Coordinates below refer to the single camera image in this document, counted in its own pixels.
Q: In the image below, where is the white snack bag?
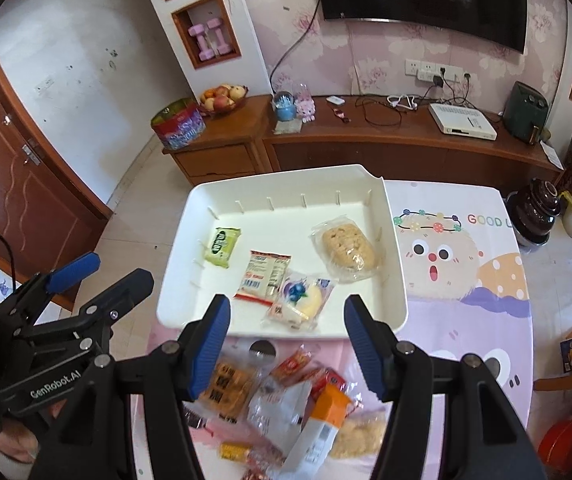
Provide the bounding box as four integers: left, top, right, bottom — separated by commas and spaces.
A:
246, 381, 317, 461

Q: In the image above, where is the red round tin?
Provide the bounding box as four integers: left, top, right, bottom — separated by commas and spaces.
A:
151, 99, 207, 152

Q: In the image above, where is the white wall socket strip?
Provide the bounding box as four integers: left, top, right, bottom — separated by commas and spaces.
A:
405, 59, 472, 85

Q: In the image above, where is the person's left hand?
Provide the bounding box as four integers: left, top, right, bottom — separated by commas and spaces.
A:
0, 402, 66, 466

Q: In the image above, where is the pink dumbbell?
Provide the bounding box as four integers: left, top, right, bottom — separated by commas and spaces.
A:
206, 19, 231, 56
188, 24, 213, 60

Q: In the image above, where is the pink toy figure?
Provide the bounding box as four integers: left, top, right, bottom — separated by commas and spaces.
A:
295, 87, 317, 124

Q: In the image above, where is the orange cake packet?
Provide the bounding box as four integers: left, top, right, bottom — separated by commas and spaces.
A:
198, 355, 263, 422

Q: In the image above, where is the red and white snack packet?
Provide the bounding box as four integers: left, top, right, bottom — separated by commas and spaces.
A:
234, 250, 293, 306

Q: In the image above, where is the red plastic basin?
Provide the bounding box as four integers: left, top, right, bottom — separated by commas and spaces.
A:
536, 410, 572, 472

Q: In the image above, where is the clear blueberry cake packet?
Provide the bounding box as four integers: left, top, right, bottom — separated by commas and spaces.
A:
265, 270, 335, 332

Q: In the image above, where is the orange and white packet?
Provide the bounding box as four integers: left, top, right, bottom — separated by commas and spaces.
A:
281, 385, 355, 480

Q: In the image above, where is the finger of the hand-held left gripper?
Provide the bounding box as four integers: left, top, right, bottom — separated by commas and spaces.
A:
13, 268, 155, 355
0, 252, 102, 329

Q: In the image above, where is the clear rice cracker packet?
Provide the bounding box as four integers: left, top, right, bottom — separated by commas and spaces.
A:
328, 407, 389, 461
309, 216, 383, 284

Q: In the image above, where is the dark green air fryer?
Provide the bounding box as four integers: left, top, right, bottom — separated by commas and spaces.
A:
503, 81, 550, 145

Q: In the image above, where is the dark brown ceramic cooker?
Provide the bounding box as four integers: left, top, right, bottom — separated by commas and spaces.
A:
506, 177, 565, 249

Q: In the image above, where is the glass fruit bowl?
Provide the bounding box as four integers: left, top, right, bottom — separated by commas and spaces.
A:
198, 95, 249, 118

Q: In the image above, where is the cartoon printed tablecloth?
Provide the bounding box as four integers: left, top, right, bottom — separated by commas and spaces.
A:
130, 180, 535, 480

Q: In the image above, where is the blue snow globe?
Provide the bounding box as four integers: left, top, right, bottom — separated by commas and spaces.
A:
273, 91, 297, 122

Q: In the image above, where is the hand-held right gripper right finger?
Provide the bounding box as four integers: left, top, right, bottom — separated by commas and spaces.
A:
343, 295, 542, 480

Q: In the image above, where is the white paper sheet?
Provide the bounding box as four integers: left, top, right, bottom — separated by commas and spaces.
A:
541, 140, 565, 171

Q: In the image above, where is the small red snack packet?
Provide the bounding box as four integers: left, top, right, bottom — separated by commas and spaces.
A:
270, 345, 315, 386

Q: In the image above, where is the wooden television cabinet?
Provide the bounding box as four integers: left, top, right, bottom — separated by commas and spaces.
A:
162, 94, 565, 196

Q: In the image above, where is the green snack packet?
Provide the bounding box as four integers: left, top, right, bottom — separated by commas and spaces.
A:
203, 227, 243, 269

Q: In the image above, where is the white plastic tray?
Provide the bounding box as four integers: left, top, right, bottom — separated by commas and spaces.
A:
157, 164, 410, 342

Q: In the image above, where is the red biscuit packet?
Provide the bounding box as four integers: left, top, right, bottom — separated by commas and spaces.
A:
308, 367, 349, 401

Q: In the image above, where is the brown wooden door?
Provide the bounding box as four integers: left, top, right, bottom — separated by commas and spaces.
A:
0, 35, 112, 312

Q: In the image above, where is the white set-top box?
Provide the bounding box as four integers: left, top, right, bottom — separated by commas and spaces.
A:
428, 102, 498, 141

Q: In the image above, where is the pile of fruit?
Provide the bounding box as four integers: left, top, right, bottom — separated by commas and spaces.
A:
200, 84, 247, 111

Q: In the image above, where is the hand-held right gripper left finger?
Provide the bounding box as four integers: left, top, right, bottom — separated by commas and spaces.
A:
30, 294, 232, 480

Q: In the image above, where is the black television cable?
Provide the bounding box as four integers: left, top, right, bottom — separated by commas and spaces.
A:
268, 0, 322, 96

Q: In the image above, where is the yellow and red packet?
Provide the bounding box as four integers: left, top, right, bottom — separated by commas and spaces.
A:
218, 441, 285, 469

